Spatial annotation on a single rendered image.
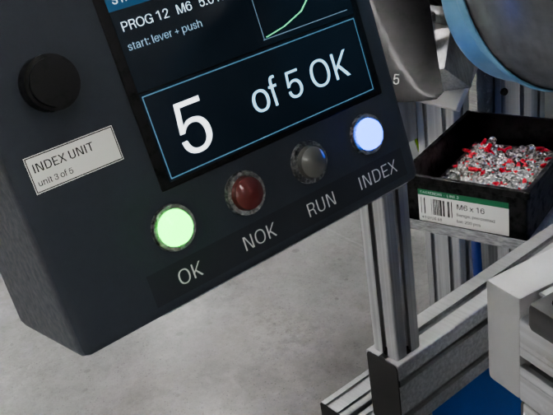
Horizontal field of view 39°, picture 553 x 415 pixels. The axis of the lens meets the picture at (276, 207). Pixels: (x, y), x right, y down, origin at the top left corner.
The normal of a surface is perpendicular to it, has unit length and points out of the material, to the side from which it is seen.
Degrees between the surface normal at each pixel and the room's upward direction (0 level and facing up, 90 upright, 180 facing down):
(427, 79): 42
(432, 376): 90
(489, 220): 90
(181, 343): 0
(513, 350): 90
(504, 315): 90
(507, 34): 108
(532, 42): 114
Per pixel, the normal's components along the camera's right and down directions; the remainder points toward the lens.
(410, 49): -0.04, -0.30
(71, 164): 0.56, 0.04
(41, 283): -0.77, 0.39
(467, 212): -0.57, 0.45
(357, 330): -0.15, -0.88
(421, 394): 0.62, 0.28
